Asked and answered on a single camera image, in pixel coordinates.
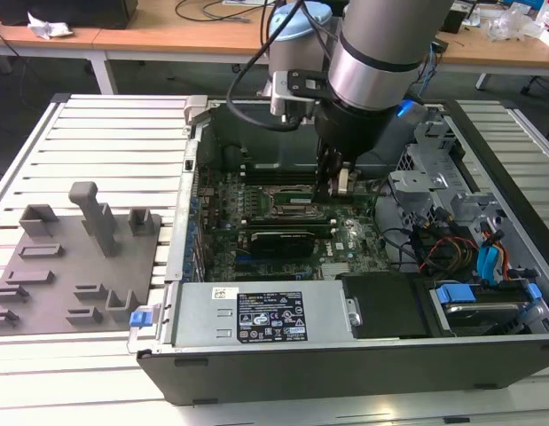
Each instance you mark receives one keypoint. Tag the black RAM slot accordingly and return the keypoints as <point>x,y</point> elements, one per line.
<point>327,229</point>
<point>287,220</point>
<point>283,181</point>

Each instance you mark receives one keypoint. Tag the crumpled white paper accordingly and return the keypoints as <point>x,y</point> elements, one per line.
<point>48,29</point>

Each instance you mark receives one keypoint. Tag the clear plastic bags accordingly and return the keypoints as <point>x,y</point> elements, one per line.
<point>518,22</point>

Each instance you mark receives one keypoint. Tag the large black box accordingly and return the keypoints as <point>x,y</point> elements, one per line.
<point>70,13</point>

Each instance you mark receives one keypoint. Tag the gray parts rack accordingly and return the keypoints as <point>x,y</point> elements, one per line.
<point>70,275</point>

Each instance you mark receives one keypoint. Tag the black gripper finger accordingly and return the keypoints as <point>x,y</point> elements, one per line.
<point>342,182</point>
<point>323,173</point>

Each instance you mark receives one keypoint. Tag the silver chipset heatsink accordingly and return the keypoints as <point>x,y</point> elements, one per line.
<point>334,273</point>

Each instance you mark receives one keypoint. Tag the CPU socket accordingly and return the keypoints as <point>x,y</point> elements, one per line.
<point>274,211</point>

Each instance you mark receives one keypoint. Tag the silver drive cage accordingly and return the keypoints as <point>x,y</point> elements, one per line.
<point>411,182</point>

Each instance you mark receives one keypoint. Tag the black plastic shroud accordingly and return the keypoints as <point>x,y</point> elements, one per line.
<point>385,306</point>

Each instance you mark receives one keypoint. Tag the black graphics card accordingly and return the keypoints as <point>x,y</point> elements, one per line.
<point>280,244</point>

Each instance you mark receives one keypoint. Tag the hard disk in blue carrier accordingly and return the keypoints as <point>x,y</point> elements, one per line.
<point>453,295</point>

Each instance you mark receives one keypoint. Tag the dark installed RAM stick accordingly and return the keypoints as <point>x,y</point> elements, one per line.
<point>283,166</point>

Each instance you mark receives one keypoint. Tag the black open PC case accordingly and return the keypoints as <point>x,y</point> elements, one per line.
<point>300,377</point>

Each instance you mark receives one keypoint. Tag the black camera bracket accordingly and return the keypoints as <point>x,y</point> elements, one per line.
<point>309,84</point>

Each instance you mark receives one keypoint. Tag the black chair base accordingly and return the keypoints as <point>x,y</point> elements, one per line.
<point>540,86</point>

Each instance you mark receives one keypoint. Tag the small black box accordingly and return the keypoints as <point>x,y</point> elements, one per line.
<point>453,20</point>

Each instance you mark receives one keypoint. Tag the silver power supply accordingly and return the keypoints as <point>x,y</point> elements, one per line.
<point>203,310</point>

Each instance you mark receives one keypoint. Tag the blue case latch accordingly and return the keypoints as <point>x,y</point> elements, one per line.
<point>140,318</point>

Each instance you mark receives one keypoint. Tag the green motherboard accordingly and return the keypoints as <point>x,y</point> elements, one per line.
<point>345,262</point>

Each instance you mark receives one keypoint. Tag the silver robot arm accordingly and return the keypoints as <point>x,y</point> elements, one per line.
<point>380,44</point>

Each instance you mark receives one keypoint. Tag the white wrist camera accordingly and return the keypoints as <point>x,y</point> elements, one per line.
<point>280,86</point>

